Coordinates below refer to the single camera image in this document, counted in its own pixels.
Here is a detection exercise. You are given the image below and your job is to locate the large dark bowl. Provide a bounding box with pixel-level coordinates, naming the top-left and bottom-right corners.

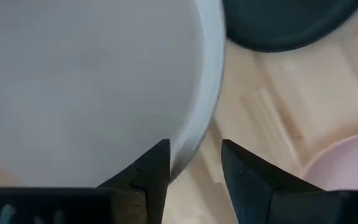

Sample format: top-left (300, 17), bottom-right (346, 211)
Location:
top-left (221, 0), bottom-right (358, 53)

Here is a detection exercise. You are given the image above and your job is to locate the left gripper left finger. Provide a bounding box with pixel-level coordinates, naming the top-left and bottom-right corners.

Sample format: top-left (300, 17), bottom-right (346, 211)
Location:
top-left (97, 138), bottom-right (172, 224)

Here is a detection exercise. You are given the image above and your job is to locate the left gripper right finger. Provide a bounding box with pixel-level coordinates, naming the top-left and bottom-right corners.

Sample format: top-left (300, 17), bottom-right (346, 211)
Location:
top-left (221, 139), bottom-right (338, 224)

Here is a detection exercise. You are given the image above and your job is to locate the large pink plate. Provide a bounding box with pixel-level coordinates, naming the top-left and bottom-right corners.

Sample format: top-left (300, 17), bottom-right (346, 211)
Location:
top-left (301, 131), bottom-right (358, 191)

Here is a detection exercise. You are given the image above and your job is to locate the small warm grey plate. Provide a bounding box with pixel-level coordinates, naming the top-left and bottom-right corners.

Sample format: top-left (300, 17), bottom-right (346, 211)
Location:
top-left (0, 0), bottom-right (228, 188)

